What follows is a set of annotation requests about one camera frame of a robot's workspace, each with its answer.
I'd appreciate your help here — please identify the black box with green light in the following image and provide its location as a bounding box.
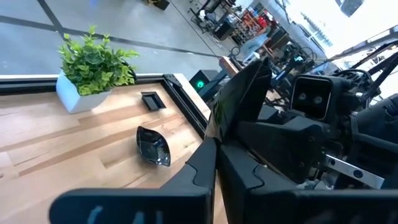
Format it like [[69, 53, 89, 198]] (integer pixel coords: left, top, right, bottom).
[[188, 69, 219, 93]]

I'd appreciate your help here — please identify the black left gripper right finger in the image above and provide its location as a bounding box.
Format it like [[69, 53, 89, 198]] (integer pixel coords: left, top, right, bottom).
[[217, 144, 398, 224]]

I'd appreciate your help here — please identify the cluttered workshop shelving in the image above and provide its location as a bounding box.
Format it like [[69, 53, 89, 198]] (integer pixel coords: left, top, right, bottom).
[[188, 0, 330, 74]]

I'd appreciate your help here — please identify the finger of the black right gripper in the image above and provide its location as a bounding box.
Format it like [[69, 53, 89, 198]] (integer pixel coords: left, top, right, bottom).
[[235, 111, 326, 184]]

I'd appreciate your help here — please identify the small square black plate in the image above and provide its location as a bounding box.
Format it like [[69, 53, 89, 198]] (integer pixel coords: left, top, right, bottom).
[[140, 90, 167, 112]]

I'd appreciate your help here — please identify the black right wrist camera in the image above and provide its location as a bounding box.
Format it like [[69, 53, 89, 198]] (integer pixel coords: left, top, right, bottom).
[[290, 73, 335, 121]]

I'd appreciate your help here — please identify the rounded square black plate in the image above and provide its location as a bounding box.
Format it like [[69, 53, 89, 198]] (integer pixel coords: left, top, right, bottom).
[[136, 125, 172, 167]]

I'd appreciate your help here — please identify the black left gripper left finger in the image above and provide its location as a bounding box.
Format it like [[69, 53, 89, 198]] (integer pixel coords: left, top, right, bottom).
[[49, 137, 218, 224]]

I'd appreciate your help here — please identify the green plant in white pot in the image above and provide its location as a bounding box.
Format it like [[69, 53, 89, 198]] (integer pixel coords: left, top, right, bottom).
[[55, 24, 140, 114]]

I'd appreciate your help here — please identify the brown box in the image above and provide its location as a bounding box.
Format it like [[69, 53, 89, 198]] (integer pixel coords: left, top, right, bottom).
[[218, 55, 247, 78]]

